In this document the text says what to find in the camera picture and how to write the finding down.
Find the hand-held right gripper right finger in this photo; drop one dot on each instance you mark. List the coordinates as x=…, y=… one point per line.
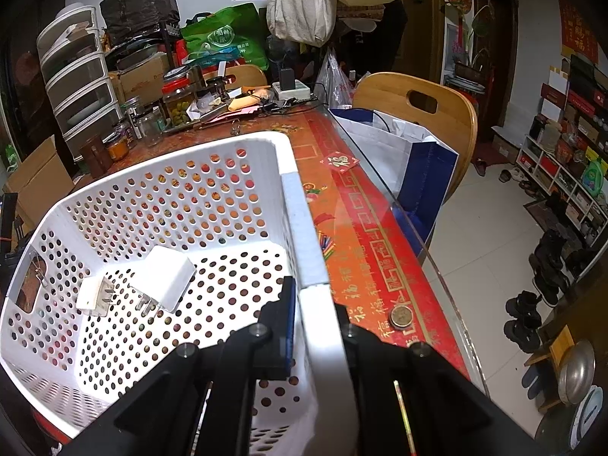
x=350, y=342

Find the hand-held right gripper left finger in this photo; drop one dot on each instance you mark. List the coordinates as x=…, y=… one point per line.
x=287, y=327

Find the large white charger plug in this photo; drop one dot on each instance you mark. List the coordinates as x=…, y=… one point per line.
x=165, y=278

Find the white perforated plastic basket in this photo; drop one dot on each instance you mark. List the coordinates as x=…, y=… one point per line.
x=166, y=190

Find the small white charger plug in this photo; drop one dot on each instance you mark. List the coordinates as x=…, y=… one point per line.
x=95, y=297

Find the brass round coin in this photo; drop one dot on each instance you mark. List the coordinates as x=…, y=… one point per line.
x=401, y=317

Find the black shoes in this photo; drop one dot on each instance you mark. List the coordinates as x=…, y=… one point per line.
x=522, y=318

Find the white and blue paper bag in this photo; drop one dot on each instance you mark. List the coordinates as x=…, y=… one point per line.
x=403, y=152

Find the round metal lid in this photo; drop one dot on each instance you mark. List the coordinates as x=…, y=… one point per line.
x=577, y=373

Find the white power strip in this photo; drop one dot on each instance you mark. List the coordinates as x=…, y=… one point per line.
x=290, y=91

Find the empty glass jar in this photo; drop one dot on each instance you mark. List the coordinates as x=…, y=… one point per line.
x=149, y=126

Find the orange filled small jar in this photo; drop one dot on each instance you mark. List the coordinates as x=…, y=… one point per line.
x=116, y=147

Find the black power adapter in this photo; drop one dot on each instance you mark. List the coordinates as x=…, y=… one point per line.
x=287, y=78

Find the red lid olive jar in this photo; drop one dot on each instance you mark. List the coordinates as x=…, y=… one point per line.
x=178, y=102

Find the clear plastic bag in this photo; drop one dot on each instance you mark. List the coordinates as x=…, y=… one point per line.
x=332, y=80

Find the wooden chair behind table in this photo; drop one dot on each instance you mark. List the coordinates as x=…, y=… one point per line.
x=247, y=77

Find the metal binder clip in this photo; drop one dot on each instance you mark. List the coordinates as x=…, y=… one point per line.
x=38, y=268

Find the brown ceramic mug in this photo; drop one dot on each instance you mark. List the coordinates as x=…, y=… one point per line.
x=95, y=154

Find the white cubby shoe shelf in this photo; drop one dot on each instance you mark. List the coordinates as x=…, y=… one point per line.
x=565, y=166

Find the printed cardboard box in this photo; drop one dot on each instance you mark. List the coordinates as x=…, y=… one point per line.
x=137, y=78

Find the open cardboard box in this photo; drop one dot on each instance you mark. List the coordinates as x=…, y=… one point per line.
x=38, y=175

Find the green shopping bag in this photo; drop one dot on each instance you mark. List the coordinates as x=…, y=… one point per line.
x=228, y=38

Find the potted plant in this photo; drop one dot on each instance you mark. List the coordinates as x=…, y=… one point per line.
x=475, y=47

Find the beige canvas tote bag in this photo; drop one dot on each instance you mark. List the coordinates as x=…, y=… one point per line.
x=299, y=4

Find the white plastic drawer tower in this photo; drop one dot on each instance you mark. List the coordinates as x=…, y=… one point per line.
x=78, y=71

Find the black wrapped bag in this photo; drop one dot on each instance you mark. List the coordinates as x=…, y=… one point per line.
x=140, y=2

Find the red wall poster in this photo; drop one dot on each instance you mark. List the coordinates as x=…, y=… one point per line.
x=579, y=33

